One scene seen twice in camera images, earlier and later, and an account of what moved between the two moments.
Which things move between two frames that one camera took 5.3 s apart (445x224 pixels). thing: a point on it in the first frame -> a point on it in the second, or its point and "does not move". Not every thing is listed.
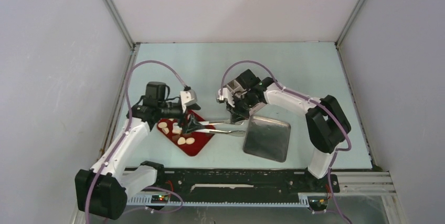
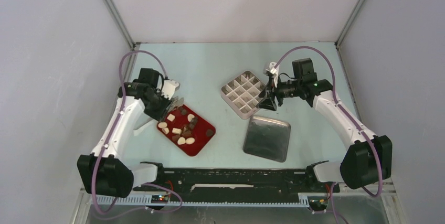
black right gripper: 236,114 -> 275,91
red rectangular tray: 182,133 does not move
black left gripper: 190,125 -> 159,114
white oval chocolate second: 181,140 does not move
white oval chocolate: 190,140 does not move
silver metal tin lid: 266,138 does not move
